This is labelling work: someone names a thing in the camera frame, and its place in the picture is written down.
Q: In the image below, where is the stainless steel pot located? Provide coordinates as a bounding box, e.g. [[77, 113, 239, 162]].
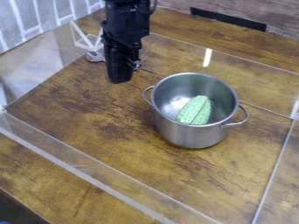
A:
[[141, 72, 249, 149]]

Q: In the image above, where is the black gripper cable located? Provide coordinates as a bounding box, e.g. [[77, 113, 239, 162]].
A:
[[133, 0, 159, 16]]

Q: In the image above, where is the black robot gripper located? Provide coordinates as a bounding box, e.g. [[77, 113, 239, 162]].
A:
[[100, 0, 152, 84]]

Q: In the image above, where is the pink handled metal spoon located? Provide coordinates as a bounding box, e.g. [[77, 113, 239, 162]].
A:
[[85, 52, 105, 62]]

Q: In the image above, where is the clear acrylic barrier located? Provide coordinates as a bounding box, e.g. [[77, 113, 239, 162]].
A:
[[0, 24, 299, 224]]

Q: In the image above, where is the black strip on table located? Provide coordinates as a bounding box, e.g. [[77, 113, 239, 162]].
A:
[[189, 7, 267, 32]]

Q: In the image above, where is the green bitter gourd toy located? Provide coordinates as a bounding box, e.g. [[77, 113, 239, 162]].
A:
[[176, 95, 211, 125]]

